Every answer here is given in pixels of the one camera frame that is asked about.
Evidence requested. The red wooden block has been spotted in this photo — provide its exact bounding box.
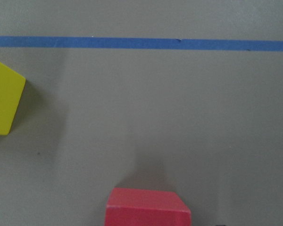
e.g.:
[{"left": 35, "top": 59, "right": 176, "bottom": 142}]
[{"left": 104, "top": 187, "right": 191, "bottom": 226}]

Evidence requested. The yellow wooden block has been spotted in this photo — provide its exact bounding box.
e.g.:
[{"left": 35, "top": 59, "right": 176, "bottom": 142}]
[{"left": 0, "top": 62, "right": 26, "bottom": 135}]

